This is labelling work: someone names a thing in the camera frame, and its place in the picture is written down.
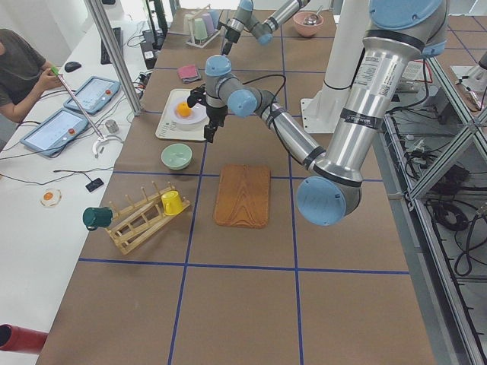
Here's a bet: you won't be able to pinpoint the pink bowl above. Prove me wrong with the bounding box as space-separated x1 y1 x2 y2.
292 11 324 37

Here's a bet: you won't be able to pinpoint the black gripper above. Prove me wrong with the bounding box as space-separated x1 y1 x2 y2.
221 27 240 56
204 105 228 143

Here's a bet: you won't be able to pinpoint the far teach pendant tablet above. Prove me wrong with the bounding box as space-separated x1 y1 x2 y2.
75 76 120 116

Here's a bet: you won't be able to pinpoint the yellow mug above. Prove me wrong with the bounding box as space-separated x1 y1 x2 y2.
161 190 183 216

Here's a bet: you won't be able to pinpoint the pink and grey cloths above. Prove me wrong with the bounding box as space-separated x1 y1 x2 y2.
177 65 202 84

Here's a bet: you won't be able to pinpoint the black keyboard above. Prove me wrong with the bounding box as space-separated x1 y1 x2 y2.
100 27 124 65

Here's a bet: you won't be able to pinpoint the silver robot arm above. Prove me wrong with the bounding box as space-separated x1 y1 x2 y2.
204 1 450 226
218 0 309 56

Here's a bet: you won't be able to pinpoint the green bowl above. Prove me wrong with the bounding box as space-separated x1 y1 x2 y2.
161 143 193 170

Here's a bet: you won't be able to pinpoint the aluminium frame post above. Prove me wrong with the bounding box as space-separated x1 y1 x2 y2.
84 0 142 116

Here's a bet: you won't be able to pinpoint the teach pendant tablet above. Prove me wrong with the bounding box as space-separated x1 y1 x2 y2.
20 109 88 157
75 76 120 116

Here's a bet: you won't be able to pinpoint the small black device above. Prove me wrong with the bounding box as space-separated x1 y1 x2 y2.
85 178 104 192

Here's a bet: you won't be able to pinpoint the purple cup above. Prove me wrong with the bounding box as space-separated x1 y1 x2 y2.
201 12 215 35

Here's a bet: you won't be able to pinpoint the pink rod with green tip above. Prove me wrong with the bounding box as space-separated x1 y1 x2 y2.
50 66 106 141

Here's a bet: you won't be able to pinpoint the wooden cutting board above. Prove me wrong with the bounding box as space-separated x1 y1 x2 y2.
213 164 271 229

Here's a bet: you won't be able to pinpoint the small metal cylinder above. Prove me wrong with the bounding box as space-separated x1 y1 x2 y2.
105 119 119 134

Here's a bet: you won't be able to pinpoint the dark green mug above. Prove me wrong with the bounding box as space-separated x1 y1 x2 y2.
82 207 113 230

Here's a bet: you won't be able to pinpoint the person in dark shirt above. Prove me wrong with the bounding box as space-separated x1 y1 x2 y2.
1 29 62 123

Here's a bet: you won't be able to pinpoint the red cylinder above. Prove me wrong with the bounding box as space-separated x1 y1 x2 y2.
1 324 48 354

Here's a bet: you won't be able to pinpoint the fried egg toy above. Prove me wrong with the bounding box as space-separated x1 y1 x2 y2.
40 189 62 208

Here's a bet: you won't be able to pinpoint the green cup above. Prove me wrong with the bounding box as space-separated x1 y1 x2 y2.
194 17 208 42

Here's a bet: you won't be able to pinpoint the blue cup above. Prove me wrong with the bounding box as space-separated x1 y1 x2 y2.
208 9 221 30

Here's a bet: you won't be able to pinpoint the metal scoop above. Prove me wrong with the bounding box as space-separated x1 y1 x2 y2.
303 5 323 26

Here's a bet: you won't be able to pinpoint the black computer mouse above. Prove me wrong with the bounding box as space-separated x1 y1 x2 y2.
64 61 82 73

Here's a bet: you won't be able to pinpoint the white round plate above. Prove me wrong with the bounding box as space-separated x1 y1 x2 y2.
169 97 206 131

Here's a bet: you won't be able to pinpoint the cream bear tray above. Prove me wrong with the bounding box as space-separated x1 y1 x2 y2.
155 88 209 141

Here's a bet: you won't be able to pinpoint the wooden mug rack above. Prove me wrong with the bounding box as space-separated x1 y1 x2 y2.
105 181 191 255

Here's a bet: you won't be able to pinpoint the orange fruit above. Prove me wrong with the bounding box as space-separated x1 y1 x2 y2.
176 102 192 118

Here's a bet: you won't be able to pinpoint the white cup rack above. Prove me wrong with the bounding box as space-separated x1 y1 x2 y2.
183 5 221 49

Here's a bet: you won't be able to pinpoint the near teach pendant tablet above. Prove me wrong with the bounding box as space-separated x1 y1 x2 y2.
20 109 88 157

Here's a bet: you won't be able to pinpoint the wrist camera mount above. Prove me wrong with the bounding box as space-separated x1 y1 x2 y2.
186 84 207 108

